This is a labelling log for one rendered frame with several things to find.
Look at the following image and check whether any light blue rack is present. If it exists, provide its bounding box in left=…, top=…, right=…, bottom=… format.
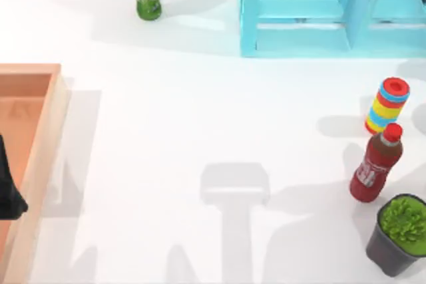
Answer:
left=238, top=0, right=426, bottom=59

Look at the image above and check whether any red bottle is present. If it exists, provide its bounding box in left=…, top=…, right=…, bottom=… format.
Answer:
left=349, top=122, right=404, bottom=204

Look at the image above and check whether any stack of coloured rings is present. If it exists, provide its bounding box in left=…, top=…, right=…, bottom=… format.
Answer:
left=364, top=76, right=411, bottom=136

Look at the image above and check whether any salmon shallow box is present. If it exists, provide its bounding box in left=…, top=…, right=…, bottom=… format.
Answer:
left=0, top=63, right=71, bottom=284

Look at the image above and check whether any green plant in black pot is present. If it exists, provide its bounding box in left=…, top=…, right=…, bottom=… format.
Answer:
left=365, top=193, right=426, bottom=278

